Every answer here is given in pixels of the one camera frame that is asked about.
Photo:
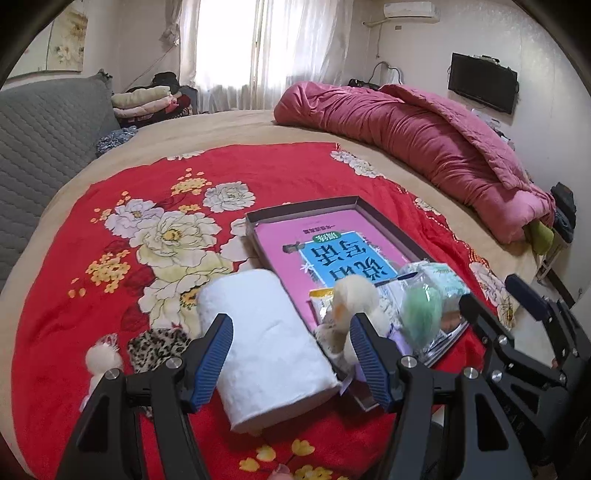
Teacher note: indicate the white air conditioner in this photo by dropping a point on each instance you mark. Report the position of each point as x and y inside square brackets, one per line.
[411, 9]

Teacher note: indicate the yellow packet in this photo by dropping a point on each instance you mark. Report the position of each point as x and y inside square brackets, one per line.
[321, 300]

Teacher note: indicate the green cushion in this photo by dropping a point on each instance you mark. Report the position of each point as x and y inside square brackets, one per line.
[542, 235]

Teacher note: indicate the pink quilt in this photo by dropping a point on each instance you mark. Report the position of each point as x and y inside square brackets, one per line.
[415, 134]

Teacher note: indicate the grey quilted headboard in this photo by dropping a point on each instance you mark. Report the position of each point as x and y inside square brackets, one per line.
[46, 138]

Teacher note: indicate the pink makeup sponge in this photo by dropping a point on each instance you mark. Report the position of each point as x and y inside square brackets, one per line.
[452, 321]

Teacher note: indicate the green tissue pack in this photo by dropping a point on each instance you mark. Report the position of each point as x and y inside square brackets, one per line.
[445, 281]

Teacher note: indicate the pink book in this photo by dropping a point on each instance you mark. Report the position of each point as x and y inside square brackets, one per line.
[286, 240]

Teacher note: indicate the dark cloth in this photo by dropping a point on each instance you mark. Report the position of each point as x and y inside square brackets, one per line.
[563, 203]

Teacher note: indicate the cream teddy bear purple dress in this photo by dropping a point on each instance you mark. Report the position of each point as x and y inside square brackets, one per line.
[353, 295]
[101, 360]

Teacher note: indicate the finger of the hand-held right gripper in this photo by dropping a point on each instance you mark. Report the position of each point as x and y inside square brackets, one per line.
[526, 293]
[480, 318]

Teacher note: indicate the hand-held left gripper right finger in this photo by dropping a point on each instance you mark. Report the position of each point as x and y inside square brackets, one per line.
[369, 364]

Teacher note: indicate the pink box lid tray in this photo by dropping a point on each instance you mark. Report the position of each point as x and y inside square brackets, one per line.
[304, 208]

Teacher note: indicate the black wall television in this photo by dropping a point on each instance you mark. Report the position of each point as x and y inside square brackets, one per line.
[482, 83]

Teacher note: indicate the black bag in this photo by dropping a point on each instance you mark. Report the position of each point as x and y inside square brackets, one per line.
[164, 79]

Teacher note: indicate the red floral blanket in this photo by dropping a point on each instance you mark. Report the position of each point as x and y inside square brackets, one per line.
[277, 170]

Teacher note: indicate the dark red clothes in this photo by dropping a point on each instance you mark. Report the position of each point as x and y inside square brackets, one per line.
[182, 104]

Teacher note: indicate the stack of folded clothes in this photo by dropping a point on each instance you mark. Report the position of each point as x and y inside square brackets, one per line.
[138, 99]

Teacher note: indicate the wall painting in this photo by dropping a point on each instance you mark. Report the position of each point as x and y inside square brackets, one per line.
[69, 41]

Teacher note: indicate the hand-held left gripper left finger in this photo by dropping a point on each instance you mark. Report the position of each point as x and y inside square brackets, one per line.
[212, 364]

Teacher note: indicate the white toilet paper roll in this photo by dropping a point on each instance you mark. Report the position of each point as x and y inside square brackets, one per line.
[268, 341]

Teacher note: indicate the leopard print cloth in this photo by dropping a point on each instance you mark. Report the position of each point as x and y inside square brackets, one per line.
[157, 346]

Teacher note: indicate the blue patterned cloth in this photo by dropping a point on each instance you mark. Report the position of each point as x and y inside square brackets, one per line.
[115, 138]

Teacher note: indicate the white sheer curtain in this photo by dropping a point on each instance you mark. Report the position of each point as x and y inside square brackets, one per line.
[304, 46]

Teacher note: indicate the green sponge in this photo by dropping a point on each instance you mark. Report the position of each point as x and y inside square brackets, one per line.
[420, 314]

